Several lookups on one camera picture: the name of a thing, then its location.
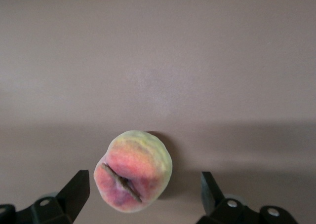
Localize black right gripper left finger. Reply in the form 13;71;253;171
0;169;90;224

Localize pink yellow peach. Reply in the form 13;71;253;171
93;129;174;214

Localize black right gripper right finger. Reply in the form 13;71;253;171
197;171;297;224

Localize brown table cover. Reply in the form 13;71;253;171
0;0;316;224

